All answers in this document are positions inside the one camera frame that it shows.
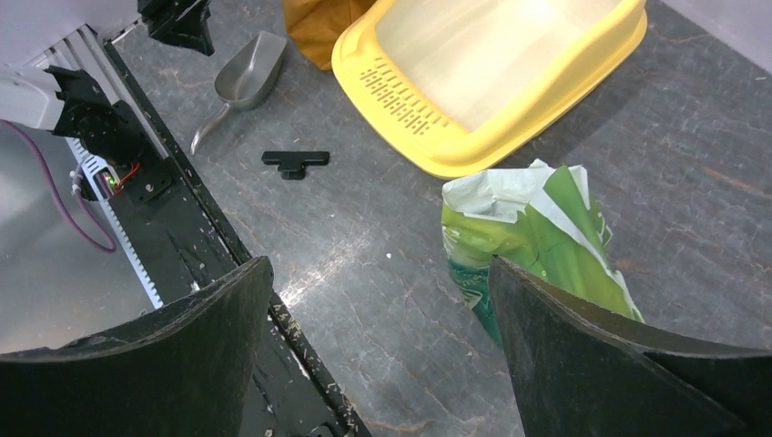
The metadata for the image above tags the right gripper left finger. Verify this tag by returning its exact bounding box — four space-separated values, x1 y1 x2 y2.
1 257 273 436

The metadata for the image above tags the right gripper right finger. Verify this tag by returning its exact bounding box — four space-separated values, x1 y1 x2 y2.
489 257 771 436

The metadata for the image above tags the green litter bag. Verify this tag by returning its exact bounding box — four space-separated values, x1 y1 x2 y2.
441 159 644 346

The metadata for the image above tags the black bag clip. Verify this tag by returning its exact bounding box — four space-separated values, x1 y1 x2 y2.
261 151 330 180

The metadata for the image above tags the metal scoop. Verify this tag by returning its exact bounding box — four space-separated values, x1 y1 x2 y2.
189 31 288 155

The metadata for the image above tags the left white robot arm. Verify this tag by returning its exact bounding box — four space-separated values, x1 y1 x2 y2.
1 1 215 161

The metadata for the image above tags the yellow litter box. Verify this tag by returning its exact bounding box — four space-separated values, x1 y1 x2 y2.
331 1 647 179

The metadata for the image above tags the orange paper grocery bag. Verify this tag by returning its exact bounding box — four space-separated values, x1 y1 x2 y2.
282 0 376 71

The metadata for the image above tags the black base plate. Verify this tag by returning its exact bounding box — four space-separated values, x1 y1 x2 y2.
103 42 370 436

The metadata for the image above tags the slotted cable duct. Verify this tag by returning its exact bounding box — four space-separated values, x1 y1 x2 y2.
66 137 163 310

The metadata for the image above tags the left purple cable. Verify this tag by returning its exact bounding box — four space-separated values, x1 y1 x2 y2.
0 119 117 255

